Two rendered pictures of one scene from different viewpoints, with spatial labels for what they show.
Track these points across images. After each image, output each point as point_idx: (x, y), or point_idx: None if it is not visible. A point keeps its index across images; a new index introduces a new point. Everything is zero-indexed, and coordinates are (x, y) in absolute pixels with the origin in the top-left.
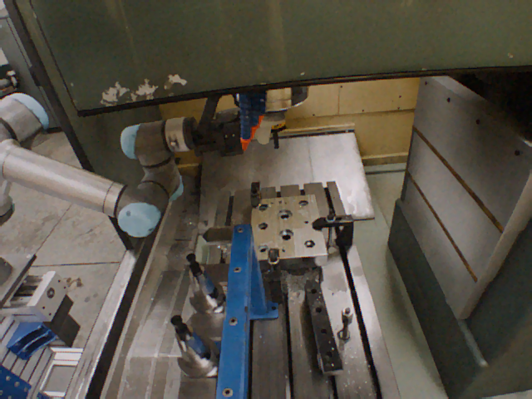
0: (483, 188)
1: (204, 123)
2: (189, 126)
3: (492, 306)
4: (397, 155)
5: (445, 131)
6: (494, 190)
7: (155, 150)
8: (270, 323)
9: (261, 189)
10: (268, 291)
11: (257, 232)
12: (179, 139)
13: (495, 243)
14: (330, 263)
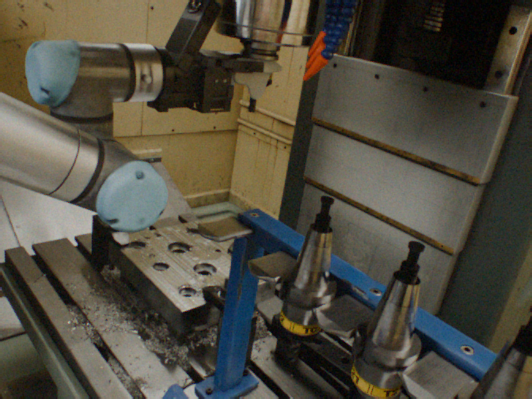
0: (442, 151)
1: (187, 56)
2: (169, 57)
3: (469, 278)
4: (213, 192)
5: (373, 111)
6: (458, 149)
7: (112, 88)
8: (254, 396)
9: (85, 237)
10: (214, 358)
11: (159, 275)
12: (156, 74)
13: (470, 200)
14: (264, 301)
